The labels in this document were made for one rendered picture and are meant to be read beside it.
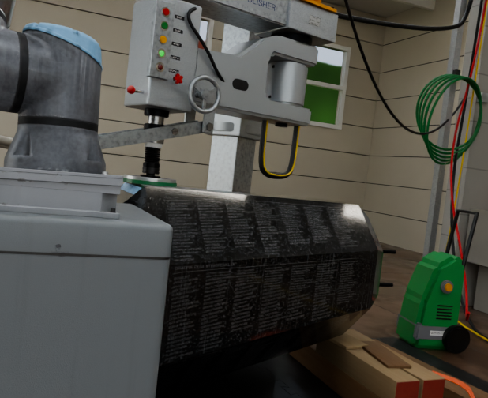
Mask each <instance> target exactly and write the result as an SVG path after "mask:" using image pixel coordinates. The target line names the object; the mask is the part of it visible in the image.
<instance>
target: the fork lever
mask: <svg viewBox="0 0 488 398"><path fill-rule="evenodd" d="M202 124H203V121H200V122H199V121H198V120H194V121H188V122H178V123H172V124H166V125H164V126H162V127H156V128H151V129H145V130H144V128H138V129H132V130H122V131H116V132H110V133H100V134H98V140H99V145H100V147H101V149H105V148H114V147H120V146H125V145H134V144H140V143H145V142H150V141H159V140H164V139H170V138H175V137H184V136H189V135H194V134H199V133H204V132H202ZM206 129H207V130H209V131H211V130H212V129H213V124H212V123H210V122H209V123H208V124H207V125H206Z"/></svg>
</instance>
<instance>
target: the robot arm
mask: <svg viewBox="0 0 488 398"><path fill-rule="evenodd" d="M15 3H16V0H0V111H5V112H10V113H17V114H18V122H17V132H16V133H15V136H14V138H13V140H12V142H11V144H10V146H9V149H8V151H7V153H6V155H5V158H4V167H11V168H22V169H34V170H45V171H67V172H78V173H89V174H102V171H106V164H105V160H104V158H103V153H102V150H101V147H100V145H99V140H98V125H99V101H100V88H101V74H102V71H103V67H102V58H101V48H100V46H99V44H98V43H97V42H96V41H95V40H94V39H93V38H92V37H91V36H88V35H86V34H84V33H83V32H79V31H77V30H73V29H71V28H68V27H65V26H61V25H57V24H49V23H39V24H37V23H30V24H27V25H25V27H24V28H23V30H22V32H16V31H12V30H10V29H9V28H10V24H11V20H12V16H13V10H14V6H15Z"/></svg>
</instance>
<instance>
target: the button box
mask: <svg viewBox="0 0 488 398"><path fill-rule="evenodd" d="M163 7H167V8H168V9H169V10H170V15H169V16H168V17H165V16H163V14H162V13H161V10H162V8H163ZM174 19H175V4H174V3H170V2H166V1H164V0H154V4H153V11H152V27H151V35H150V43H149V51H148V66H147V74H146V76H147V77H155V78H159V79H163V80H168V74H169V66H170V58H171V43H172V36H173V27H174ZM161 21H166V22H167V23H168V25H169V28H168V30H166V31H164V30H162V29H161V27H160V22H161ZM160 35H165V36H166V37H167V43H166V44H161V43H160V42H159V36H160ZM160 48H163V49H164V50H165V51H166V56H165V57H164V58H160V57H159V56H158V54H157V51H158V50H159V49H160ZM158 62H162V63H163V64H164V71H163V72H159V71H157V69H156V63H158Z"/></svg>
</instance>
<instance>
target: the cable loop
mask: <svg viewBox="0 0 488 398"><path fill-rule="evenodd" d="M299 130H300V126H294V131H293V138H292V146H291V157H290V161H289V165H288V168H287V170H286V171H285V172H284V173H274V172H270V171H268V170H267V169H266V167H265V147H266V140H267V132H268V120H262V124H261V138H260V145H259V156H258V163H259V168H260V171H261V173H262V174H263V175H264V176H266V177H268V178H273V179H284V178H287V177H289V176H290V175H291V174H292V172H293V170H294V167H295V161H296V156H297V150H298V138H299Z"/></svg>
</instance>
